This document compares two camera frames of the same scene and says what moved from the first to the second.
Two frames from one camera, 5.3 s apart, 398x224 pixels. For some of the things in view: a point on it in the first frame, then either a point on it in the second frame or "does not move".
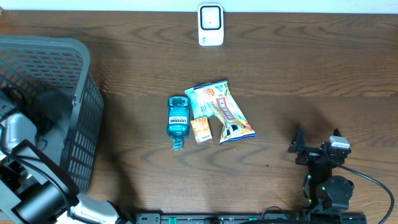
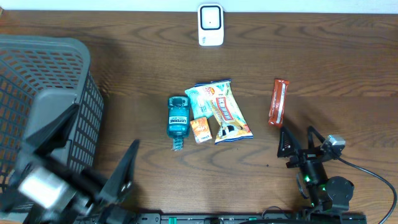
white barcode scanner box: x=211 y=24 does not move
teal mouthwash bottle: x=178 y=124 does not move
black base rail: x=269 y=218 does not move
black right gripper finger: x=299 y=142 -> x=287 y=145
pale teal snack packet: x=202 y=101 does not move
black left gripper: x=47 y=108 -> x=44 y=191
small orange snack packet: x=201 y=129 does not move
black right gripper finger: x=337 y=132 -> x=310 y=137
